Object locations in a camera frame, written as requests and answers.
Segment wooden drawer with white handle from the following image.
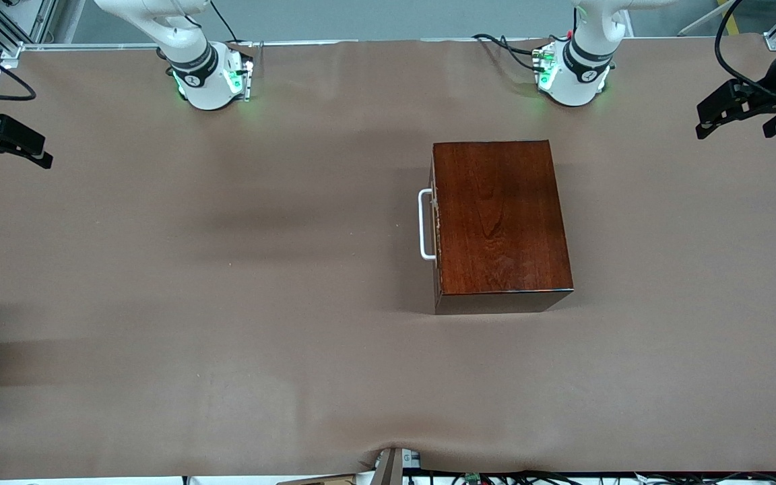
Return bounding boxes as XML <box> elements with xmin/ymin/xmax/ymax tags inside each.
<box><xmin>418</xmin><ymin>145</ymin><xmax>444</xmax><ymax>311</ymax></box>

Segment dark wooden drawer cabinet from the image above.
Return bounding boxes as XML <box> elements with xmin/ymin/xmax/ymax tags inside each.
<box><xmin>432</xmin><ymin>139</ymin><xmax>575</xmax><ymax>315</ymax></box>

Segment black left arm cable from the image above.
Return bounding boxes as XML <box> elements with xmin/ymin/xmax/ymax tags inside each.
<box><xmin>715</xmin><ymin>0</ymin><xmax>776</xmax><ymax>102</ymax></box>

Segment black base cable bundle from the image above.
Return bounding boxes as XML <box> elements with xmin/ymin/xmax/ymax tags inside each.
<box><xmin>472</xmin><ymin>32</ymin><xmax>554</xmax><ymax>72</ymax></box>

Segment brown paper table cover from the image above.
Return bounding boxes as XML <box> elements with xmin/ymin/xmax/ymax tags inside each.
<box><xmin>0</xmin><ymin>37</ymin><xmax>776</xmax><ymax>480</ymax></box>

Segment metal bracket at table edge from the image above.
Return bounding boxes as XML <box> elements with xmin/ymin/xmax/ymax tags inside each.
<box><xmin>370</xmin><ymin>448</ymin><xmax>422</xmax><ymax>485</ymax></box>

